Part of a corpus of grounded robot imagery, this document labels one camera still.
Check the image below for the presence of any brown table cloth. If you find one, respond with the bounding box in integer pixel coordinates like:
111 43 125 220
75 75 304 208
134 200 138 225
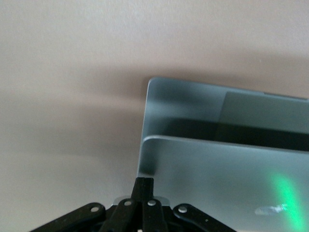
0 0 309 232

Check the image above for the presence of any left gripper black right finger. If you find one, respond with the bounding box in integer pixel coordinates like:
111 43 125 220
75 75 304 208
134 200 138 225
142 178 232 232

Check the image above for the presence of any grey laptop with black keyboard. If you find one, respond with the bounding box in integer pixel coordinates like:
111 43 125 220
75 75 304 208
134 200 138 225
136 76 309 232

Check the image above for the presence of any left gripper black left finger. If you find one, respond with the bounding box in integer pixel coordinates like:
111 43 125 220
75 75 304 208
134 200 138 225
30 178 145 232

